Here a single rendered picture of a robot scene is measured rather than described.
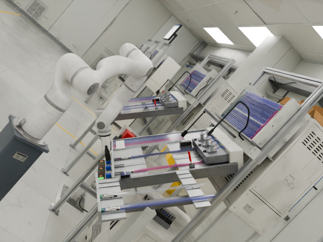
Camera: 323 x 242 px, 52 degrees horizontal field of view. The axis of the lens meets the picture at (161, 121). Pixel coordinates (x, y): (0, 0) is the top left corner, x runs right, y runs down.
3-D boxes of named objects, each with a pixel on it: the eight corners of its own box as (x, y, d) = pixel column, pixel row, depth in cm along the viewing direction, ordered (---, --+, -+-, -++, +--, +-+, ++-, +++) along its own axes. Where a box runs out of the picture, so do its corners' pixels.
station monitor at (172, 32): (166, 40, 635) (180, 24, 631) (161, 39, 690) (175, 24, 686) (171, 45, 639) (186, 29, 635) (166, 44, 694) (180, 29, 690)
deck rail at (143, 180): (113, 190, 182) (112, 180, 181) (113, 189, 184) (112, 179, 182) (238, 173, 191) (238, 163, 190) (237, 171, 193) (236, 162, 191)
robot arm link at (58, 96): (54, 109, 148) (89, 69, 146) (31, 83, 154) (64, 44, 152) (69, 114, 160) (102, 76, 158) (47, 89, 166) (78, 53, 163)
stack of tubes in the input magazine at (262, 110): (250, 139, 191) (283, 104, 188) (221, 116, 239) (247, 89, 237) (264, 152, 194) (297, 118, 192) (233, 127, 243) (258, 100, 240)
